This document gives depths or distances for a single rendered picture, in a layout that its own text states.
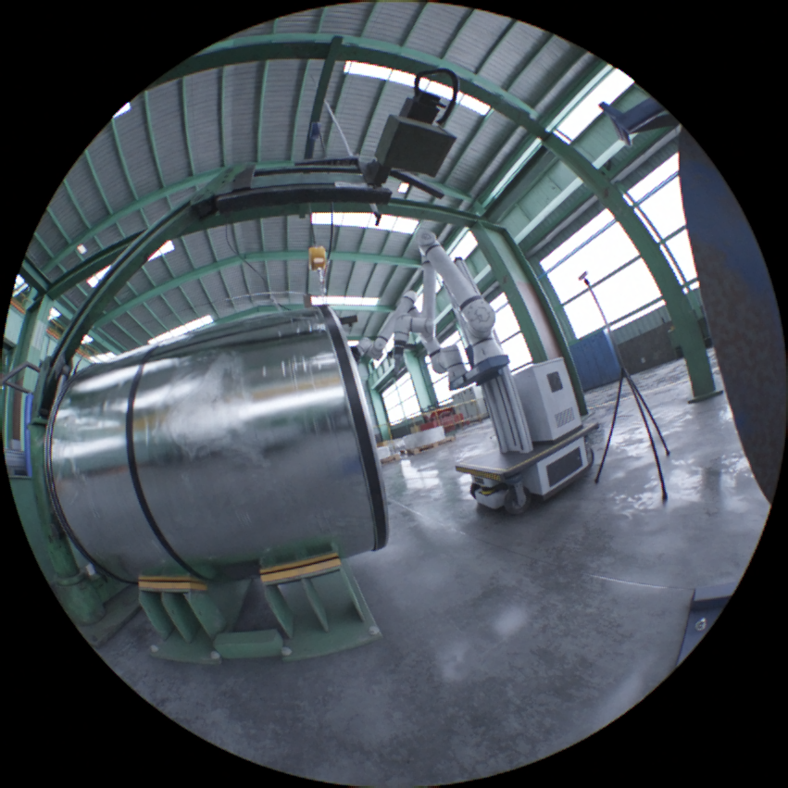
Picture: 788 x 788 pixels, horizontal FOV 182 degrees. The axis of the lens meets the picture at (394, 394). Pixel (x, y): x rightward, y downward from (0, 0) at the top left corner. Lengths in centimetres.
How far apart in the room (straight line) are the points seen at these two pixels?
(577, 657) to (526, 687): 14
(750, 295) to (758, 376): 10
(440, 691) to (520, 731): 25
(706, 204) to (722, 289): 12
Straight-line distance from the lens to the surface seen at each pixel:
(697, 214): 46
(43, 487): 176
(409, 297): 204
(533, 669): 79
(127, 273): 135
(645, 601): 92
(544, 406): 164
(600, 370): 1013
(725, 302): 43
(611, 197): 359
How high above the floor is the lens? 69
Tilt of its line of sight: 9 degrees up
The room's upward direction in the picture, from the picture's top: 16 degrees counter-clockwise
